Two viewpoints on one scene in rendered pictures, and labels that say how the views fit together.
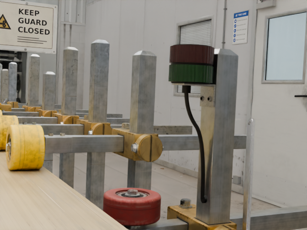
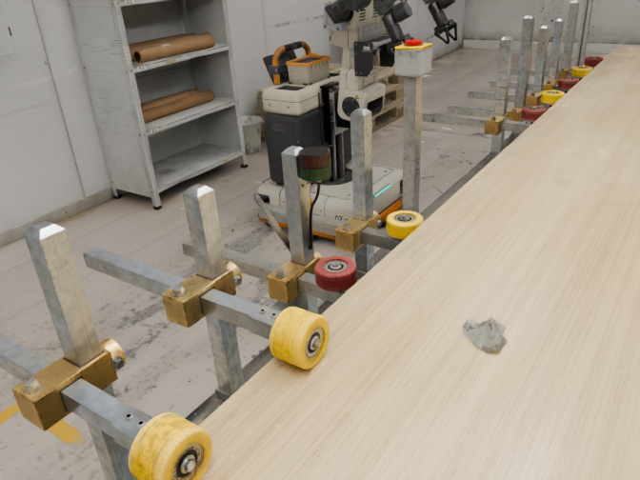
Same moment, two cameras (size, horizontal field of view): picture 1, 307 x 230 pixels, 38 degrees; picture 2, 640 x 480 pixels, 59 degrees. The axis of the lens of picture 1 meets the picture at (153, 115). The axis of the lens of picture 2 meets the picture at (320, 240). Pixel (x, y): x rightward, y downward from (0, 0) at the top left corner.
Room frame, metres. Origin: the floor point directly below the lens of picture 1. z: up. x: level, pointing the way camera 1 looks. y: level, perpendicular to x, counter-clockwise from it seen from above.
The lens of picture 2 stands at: (1.06, 0.84, 1.44)
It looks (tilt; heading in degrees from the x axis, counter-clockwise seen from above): 27 degrees down; 243
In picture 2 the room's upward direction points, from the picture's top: 4 degrees counter-clockwise
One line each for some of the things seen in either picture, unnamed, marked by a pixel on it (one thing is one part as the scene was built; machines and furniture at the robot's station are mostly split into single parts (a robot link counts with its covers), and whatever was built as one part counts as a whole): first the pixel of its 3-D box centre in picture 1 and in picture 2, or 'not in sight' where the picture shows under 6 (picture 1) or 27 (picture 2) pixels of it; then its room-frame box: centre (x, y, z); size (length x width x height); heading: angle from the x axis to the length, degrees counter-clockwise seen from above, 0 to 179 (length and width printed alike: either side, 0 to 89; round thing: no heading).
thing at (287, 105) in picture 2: not in sight; (315, 122); (-0.38, -1.91, 0.59); 0.55 x 0.34 x 0.83; 27
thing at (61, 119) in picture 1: (66, 122); not in sight; (1.32, 0.26, 0.95); 0.14 x 0.06 x 0.05; 27
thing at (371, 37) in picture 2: not in sight; (374, 49); (-0.55, -1.56, 0.99); 0.28 x 0.16 x 0.22; 27
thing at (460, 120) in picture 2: not in sight; (477, 123); (-0.42, -0.70, 0.83); 0.43 x 0.03 x 0.04; 117
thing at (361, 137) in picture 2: not in sight; (363, 209); (0.40, -0.20, 0.89); 0.04 x 0.04 x 0.48; 27
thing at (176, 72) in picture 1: (190, 74); (315, 170); (0.61, -0.05, 1.08); 0.06 x 0.06 x 0.02
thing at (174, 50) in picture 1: (191, 55); (314, 157); (0.61, -0.05, 1.10); 0.06 x 0.06 x 0.02
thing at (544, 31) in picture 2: not in sight; (538, 84); (-0.93, -0.88, 0.87); 0.04 x 0.04 x 0.48; 27
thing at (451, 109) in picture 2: not in sight; (499, 113); (-0.64, -0.81, 0.80); 0.43 x 0.03 x 0.04; 117
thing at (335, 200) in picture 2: not in sight; (332, 195); (-0.42, -1.82, 0.16); 0.67 x 0.64 x 0.25; 117
